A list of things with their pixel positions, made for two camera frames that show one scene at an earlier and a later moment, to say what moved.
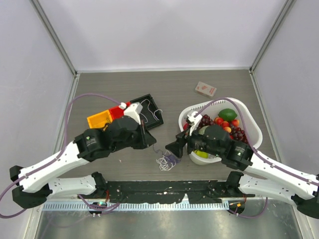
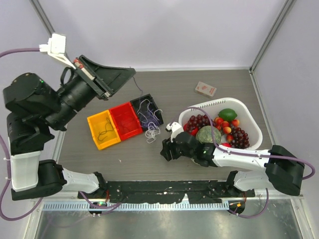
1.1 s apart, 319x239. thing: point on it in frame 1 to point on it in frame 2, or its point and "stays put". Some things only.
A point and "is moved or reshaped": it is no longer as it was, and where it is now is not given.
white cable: [167, 163] to [152, 131]
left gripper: [146, 139] to [111, 79]
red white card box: [206, 89] stays put
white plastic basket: [246, 122] stays put
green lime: [227, 114] stays put
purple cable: [171, 160] is moved or reshaped
